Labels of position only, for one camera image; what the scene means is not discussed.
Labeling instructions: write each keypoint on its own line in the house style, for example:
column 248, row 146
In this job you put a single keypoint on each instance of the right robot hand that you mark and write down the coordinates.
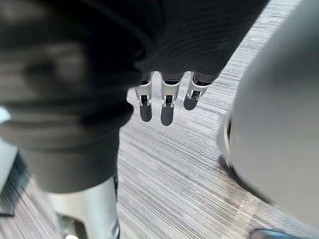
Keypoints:
column 74, row 74

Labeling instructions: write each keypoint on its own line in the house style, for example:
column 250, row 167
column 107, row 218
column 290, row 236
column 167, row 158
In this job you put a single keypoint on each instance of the silver robot leg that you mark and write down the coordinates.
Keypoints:
column 281, row 112

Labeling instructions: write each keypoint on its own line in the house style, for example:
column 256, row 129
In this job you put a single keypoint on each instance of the dark robot foot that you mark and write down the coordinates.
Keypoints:
column 274, row 234

